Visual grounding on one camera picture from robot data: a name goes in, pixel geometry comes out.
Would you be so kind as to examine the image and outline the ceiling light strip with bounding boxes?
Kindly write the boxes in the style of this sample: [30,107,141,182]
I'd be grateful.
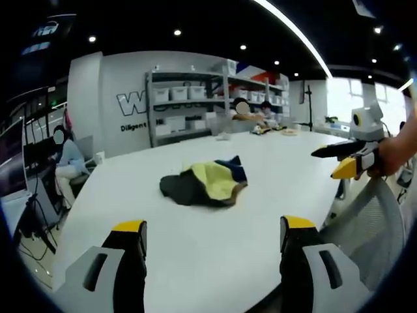
[252,0,334,79]

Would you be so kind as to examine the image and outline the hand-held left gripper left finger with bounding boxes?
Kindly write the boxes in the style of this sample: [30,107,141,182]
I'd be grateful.
[53,220,148,313]

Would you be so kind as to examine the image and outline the white chair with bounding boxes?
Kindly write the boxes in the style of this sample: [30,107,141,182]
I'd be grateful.
[70,136,98,187]

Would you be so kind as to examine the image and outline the dark and yellow garment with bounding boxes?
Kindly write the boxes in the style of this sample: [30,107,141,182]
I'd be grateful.
[159,155,249,208]

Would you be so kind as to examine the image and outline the computer monitor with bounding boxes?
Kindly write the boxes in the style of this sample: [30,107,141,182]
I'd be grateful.
[0,117,29,199]

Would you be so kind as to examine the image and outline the person's right hand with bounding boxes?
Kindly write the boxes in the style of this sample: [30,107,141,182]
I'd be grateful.
[354,136,407,179]

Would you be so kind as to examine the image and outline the row of white storage bins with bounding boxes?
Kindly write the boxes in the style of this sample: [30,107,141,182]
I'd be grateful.
[152,85,290,106]

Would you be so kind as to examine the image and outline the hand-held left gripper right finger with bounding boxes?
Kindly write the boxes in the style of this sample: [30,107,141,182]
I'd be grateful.
[279,215,373,313]

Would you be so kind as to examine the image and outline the grey metal storage shelf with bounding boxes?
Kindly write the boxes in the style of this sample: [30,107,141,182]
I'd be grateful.
[145,60,291,148]

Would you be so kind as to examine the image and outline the grey mesh office chair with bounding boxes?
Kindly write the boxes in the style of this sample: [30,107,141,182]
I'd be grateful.
[321,177,407,291]

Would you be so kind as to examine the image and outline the black floor cable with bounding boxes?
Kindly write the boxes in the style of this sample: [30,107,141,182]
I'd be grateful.
[18,192,59,261]

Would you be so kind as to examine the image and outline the black stand with pole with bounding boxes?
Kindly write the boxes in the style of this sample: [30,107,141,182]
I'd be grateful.
[302,80,319,132]

